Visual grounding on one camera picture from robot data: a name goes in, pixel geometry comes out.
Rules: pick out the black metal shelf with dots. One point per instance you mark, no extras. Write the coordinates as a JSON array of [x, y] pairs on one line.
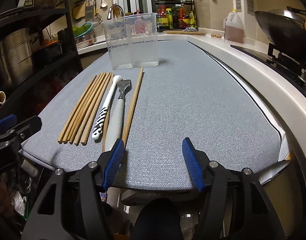
[[54, 56]]

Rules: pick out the chrome kitchen faucet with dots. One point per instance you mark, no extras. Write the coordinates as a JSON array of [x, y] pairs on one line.
[[115, 11]]

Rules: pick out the brown liquid plastic jug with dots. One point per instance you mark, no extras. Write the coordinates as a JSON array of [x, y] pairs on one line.
[[234, 28]]

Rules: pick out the large steel stockpot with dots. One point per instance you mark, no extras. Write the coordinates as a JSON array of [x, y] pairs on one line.
[[16, 58]]

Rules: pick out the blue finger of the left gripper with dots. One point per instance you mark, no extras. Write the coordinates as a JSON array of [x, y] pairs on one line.
[[7, 123]]

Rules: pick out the black wok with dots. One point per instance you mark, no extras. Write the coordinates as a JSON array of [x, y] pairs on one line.
[[286, 30]]

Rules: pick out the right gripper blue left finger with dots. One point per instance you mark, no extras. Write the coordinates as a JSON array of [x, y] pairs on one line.
[[70, 207]]

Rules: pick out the white zebra handle spoon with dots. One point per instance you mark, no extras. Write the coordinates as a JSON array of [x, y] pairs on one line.
[[98, 128]]

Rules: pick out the grey woven table mat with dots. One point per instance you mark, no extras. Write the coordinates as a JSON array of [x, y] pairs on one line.
[[189, 94]]

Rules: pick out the black gas stove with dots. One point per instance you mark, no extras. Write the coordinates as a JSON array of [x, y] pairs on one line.
[[287, 67]]

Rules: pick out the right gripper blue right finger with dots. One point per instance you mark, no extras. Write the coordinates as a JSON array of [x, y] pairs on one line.
[[253, 214]]

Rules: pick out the clear plastic utensil container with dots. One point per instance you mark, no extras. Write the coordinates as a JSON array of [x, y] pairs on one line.
[[132, 41]]

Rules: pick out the black condiment rack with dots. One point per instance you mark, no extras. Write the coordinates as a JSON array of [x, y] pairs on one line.
[[176, 15]]

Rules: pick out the white hanging ladle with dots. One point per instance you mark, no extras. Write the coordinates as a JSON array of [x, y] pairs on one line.
[[103, 4]]

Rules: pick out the wooden cutting board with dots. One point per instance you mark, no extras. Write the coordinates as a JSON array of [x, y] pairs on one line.
[[182, 32]]

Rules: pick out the white handle metal fork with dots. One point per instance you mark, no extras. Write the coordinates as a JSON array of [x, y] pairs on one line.
[[116, 120]]

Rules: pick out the metal box grater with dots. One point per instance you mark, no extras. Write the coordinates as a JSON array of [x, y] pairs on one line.
[[89, 11]]

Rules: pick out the green plastic basin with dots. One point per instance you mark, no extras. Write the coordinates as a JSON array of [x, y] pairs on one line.
[[82, 30]]

